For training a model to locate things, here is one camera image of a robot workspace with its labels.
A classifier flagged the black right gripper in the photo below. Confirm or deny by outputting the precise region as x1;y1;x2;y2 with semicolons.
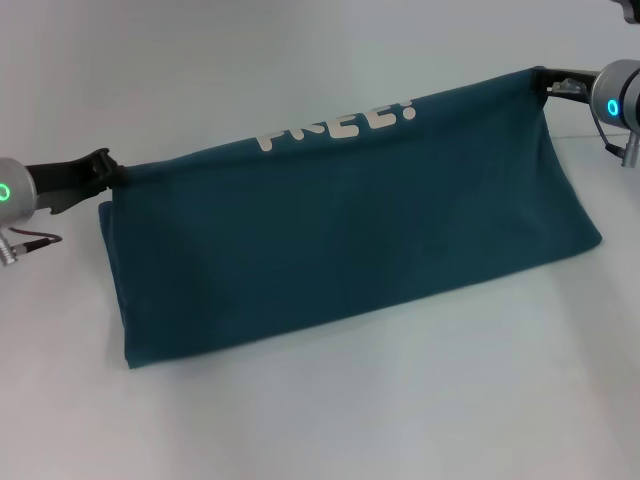
530;65;601;109

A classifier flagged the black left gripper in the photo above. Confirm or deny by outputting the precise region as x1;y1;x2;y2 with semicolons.
24;147;132;216

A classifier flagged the teal blue shirt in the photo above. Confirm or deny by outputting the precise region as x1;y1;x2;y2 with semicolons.
97;67;604;371

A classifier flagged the grey right wrist cable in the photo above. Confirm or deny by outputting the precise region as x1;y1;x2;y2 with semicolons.
549;77;640;170

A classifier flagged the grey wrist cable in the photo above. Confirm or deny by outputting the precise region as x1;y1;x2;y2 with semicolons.
549;77;640;170
0;227;64;267

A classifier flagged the grey left wrist cable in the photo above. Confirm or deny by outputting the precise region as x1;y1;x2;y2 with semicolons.
0;227;64;267

